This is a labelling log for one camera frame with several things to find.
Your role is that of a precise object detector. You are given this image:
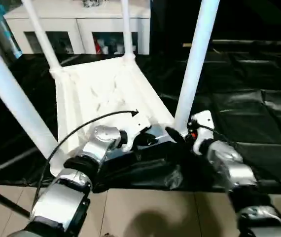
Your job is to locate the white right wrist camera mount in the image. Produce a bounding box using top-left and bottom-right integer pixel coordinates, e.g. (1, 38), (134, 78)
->
(187, 110), (215, 155)

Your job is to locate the black metal table frame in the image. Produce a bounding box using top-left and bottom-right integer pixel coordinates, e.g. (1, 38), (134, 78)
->
(0, 188), (33, 219)

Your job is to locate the small grey crumpled object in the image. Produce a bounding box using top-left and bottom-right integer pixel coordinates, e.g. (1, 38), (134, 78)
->
(83, 0), (103, 7)

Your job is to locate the white plastic table top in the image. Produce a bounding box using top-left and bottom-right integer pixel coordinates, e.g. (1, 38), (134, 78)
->
(49, 53), (178, 176)

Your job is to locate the teal plastic object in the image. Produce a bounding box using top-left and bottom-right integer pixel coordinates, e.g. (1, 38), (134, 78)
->
(0, 2), (23, 59)

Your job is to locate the black table mat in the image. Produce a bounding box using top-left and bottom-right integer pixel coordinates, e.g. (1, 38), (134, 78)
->
(0, 49), (281, 196)

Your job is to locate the white plastic table leg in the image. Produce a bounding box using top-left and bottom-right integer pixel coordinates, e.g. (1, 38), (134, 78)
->
(21, 0), (62, 72)
(173, 0), (221, 131)
(120, 0), (135, 61)
(0, 32), (60, 158)

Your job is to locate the white glass-door cabinet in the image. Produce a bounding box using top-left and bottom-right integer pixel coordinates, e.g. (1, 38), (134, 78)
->
(3, 0), (152, 55)

